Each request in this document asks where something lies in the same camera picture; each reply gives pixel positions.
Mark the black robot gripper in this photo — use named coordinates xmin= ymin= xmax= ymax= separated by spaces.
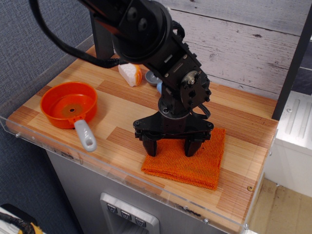
xmin=133 ymin=112 xmax=214 ymax=157

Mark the orange cloth napkin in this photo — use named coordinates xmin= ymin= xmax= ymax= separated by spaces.
xmin=141 ymin=128 xmax=226 ymax=191

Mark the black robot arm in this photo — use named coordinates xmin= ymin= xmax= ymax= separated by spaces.
xmin=82 ymin=0 xmax=214 ymax=156

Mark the grey and blue toy spoon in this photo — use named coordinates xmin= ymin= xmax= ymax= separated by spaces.
xmin=145 ymin=71 xmax=162 ymax=94

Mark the clear acrylic table guard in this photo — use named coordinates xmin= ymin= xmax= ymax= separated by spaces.
xmin=0 ymin=32 xmax=281 ymax=234

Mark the white and orange toy sushi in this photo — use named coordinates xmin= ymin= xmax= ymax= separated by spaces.
xmin=118 ymin=63 xmax=142 ymax=87

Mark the grey toy fridge cabinet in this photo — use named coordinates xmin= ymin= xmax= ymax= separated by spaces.
xmin=45 ymin=149 xmax=234 ymax=234

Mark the silver dispenser button panel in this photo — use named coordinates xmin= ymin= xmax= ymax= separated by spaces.
xmin=100 ymin=193 xmax=160 ymax=234

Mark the white ribbed side platform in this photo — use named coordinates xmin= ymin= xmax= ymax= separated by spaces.
xmin=276 ymin=91 xmax=312 ymax=150

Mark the orange toy pan grey handle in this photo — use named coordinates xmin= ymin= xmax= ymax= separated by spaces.
xmin=40 ymin=82 xmax=98 ymax=152

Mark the dark left frame post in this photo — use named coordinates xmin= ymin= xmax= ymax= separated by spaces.
xmin=90 ymin=12 xmax=115 ymax=59

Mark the dark frame post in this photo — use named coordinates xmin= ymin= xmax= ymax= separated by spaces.
xmin=90 ymin=12 xmax=115 ymax=59
xmin=272 ymin=6 xmax=312 ymax=120

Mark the dark right frame post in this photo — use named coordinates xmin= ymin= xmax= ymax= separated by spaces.
xmin=272 ymin=6 xmax=312 ymax=120

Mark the black braided cable bottom left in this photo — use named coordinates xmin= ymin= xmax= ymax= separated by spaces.
xmin=0 ymin=212 xmax=37 ymax=234

